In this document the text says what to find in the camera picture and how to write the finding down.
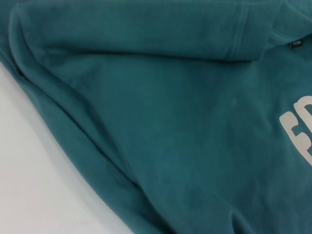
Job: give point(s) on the teal blue shirt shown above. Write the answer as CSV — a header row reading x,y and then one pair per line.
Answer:
x,y
170,109

